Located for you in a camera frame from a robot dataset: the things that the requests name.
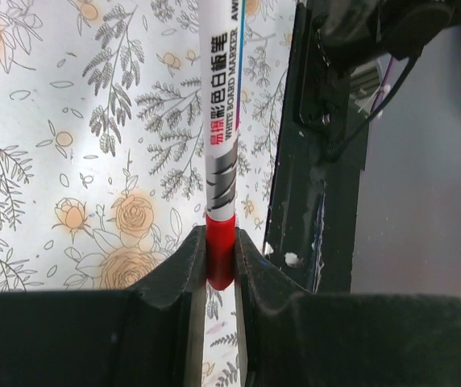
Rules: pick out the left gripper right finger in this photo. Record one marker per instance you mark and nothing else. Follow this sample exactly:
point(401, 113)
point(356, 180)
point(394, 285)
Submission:
point(291, 337)

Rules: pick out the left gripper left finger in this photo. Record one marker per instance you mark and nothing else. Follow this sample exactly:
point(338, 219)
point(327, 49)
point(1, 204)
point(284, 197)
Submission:
point(149, 334)

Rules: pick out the red marker cap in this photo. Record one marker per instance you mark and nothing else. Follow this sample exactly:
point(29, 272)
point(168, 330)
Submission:
point(220, 252)

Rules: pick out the white whiteboard marker pen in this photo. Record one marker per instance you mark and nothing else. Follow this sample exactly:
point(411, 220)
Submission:
point(221, 46)

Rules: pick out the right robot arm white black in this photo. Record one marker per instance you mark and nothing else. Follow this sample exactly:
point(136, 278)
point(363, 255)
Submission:
point(351, 33)

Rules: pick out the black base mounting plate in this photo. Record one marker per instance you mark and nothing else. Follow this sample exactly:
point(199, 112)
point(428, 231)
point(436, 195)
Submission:
point(312, 212)

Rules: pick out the floral table mat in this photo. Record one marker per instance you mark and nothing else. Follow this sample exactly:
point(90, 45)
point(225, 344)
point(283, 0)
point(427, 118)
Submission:
point(101, 144)

